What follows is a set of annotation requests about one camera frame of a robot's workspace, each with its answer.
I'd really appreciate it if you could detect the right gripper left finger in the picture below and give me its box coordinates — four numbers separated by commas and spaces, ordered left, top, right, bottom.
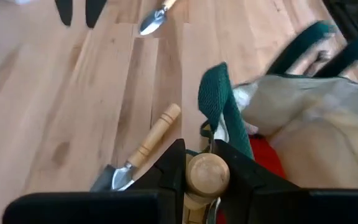
1, 138, 188, 224

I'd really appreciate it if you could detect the narrow wooden-handled garden trowel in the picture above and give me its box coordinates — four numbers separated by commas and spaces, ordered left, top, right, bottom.
139, 0, 178, 36

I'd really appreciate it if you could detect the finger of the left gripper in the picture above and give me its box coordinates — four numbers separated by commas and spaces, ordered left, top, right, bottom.
85, 0, 108, 29
54, 0, 74, 27

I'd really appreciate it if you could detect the beige green gardening bag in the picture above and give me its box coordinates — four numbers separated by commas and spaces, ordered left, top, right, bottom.
185, 20, 358, 191

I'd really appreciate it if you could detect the wide wooden-handled garden trowel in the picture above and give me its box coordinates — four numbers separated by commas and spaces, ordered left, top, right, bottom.
89, 103, 182, 193

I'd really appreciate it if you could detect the three-prong wooden-handled hand rake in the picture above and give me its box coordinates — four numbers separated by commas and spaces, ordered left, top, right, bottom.
183, 151, 231, 224

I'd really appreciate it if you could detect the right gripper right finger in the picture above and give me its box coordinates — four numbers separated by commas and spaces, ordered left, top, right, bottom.
213, 139, 358, 224

